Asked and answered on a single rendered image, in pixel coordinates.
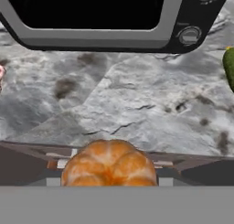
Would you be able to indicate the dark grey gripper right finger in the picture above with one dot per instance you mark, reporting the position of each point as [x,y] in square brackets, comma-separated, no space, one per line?
[166,172]

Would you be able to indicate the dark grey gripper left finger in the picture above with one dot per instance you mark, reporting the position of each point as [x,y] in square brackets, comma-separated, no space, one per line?
[54,172]

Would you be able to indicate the orange tangerine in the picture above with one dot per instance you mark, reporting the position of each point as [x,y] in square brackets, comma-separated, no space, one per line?
[109,166]

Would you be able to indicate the pink raw steak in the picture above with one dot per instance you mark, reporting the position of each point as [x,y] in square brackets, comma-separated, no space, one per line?
[1,76]

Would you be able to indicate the green cucumber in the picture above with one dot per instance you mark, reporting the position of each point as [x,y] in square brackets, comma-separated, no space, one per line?
[229,69]

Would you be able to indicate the black and silver microwave oven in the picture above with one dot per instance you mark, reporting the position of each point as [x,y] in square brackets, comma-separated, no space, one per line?
[97,35]

